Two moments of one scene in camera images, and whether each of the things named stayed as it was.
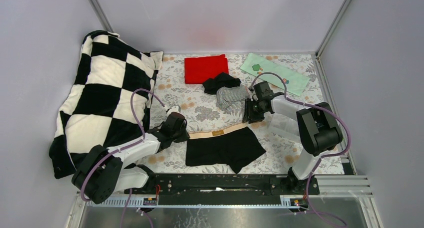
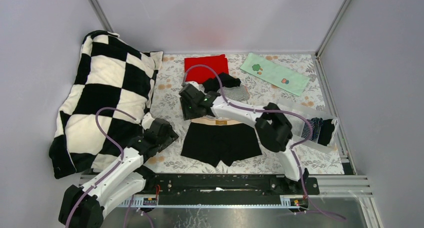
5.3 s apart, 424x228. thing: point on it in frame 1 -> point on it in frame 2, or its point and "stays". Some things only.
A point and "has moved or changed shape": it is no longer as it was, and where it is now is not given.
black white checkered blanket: [109, 103] stays
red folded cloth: [198, 70] stays
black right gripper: [248, 115] -> [187, 114]
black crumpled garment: [211, 86] stays
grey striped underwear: [230, 98] stays
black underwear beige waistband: [232, 146] has moved or changed shape
